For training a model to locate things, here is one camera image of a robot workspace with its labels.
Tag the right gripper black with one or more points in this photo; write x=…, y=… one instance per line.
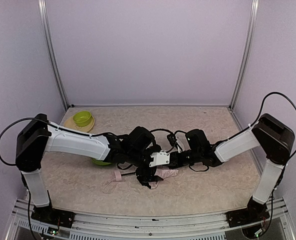
x=173, y=158

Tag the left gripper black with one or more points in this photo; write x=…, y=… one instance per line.
x=146, y=174

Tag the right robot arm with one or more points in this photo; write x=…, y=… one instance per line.
x=272, y=136

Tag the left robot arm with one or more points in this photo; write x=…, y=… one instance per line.
x=41, y=136

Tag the green plate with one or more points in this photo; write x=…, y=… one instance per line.
x=100, y=162

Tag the green bowl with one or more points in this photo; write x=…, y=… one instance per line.
x=82, y=118

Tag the beige plate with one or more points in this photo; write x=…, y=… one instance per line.
x=69, y=123

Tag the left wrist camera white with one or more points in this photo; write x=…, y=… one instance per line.
x=159, y=159

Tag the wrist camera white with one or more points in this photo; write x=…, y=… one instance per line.
x=173, y=141
x=159, y=159

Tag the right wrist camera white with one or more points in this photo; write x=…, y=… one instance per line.
x=173, y=141

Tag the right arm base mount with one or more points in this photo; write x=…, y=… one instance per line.
x=240, y=217

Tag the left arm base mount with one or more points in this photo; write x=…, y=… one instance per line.
x=52, y=216

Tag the right aluminium corner post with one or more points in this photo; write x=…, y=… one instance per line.
x=246, y=53

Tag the aluminium corner post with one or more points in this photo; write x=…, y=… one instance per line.
x=51, y=53
x=246, y=53

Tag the front aluminium rail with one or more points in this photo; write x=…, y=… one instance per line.
x=87, y=226

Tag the left aluminium corner post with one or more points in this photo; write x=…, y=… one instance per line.
x=51, y=53

